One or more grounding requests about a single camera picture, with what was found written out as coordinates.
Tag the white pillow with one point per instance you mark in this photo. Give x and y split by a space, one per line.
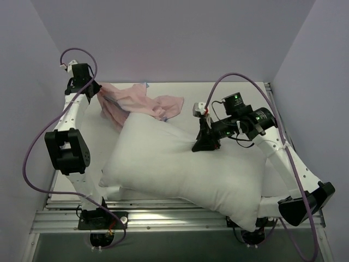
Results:
155 158

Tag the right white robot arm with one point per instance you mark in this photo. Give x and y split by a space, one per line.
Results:
307 193

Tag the aluminium front rail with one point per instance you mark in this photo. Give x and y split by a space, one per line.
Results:
161 215

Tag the blue and pink printed pillowcase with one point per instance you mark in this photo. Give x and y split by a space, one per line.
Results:
117 105

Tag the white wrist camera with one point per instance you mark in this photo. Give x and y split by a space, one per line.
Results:
68 67
199 110

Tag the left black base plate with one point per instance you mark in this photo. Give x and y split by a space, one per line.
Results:
97 220

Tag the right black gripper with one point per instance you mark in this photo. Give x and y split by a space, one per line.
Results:
206 134

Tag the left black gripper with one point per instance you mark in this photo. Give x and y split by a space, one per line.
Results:
92 88

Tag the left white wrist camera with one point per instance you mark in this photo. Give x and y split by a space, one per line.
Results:
68 67

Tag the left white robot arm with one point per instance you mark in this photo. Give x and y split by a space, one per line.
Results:
67 149

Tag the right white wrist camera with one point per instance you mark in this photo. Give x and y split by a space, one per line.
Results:
199 110

